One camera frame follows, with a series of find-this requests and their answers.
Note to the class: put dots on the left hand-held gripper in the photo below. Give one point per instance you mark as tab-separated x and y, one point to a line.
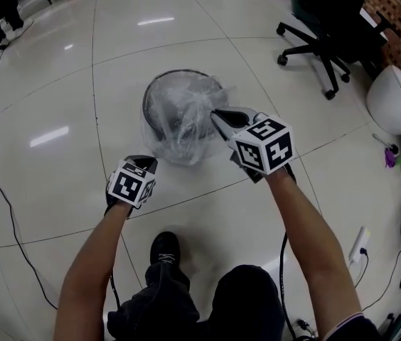
129	187

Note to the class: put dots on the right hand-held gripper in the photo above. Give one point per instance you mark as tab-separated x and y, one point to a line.
264	147

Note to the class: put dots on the clear plastic bin liner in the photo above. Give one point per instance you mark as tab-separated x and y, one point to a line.
186	126

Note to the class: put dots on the black mesh waste bin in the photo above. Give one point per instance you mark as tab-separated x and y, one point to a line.
158	91

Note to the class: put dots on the person's right forearm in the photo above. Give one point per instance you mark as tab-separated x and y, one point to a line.
310	243

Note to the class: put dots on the person's left forearm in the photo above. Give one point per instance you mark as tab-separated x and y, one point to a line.
83	279

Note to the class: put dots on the person's black shoe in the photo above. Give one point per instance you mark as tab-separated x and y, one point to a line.
165	247

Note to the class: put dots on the black mesh office chair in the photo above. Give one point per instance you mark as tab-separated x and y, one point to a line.
328	20

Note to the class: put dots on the white egg-shaped toilet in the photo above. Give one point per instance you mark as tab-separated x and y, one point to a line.
392	105

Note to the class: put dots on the toilet brush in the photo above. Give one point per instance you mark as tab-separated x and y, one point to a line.
394	148

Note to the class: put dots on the person's dark trousers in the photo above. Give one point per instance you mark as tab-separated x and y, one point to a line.
243	304

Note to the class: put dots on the white power strip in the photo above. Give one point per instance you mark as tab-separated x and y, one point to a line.
358	243

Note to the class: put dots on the person's dark shirt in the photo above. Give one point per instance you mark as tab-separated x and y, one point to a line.
355	329

